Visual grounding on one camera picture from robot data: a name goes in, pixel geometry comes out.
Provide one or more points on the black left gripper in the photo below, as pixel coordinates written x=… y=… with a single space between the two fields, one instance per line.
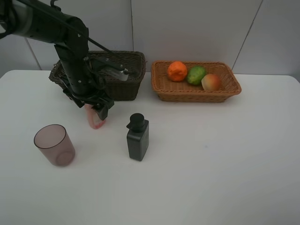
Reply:
x=85 y=84

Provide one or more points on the pink bottle white cap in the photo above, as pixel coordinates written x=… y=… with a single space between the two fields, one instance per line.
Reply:
x=93 y=119

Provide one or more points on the dark green pump bottle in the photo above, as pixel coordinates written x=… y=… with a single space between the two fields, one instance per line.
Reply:
x=137 y=136

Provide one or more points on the translucent mauve plastic cup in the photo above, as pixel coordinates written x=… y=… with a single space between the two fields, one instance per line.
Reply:
x=55 y=144

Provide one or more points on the orange mandarin fruit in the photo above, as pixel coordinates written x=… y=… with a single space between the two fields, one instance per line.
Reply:
x=177 y=71

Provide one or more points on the green lime fruit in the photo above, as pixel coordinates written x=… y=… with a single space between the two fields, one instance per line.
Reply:
x=195 y=75

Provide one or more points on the red yellow peach fruit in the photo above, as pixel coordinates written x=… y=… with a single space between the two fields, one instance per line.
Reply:
x=211 y=82

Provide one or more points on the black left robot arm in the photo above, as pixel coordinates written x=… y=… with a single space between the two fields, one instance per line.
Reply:
x=46 y=23

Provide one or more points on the dark brown wicker basket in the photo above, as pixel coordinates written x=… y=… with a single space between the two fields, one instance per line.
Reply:
x=135 y=63

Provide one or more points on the light orange wicker basket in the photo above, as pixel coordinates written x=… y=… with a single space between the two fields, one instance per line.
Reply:
x=170 y=91

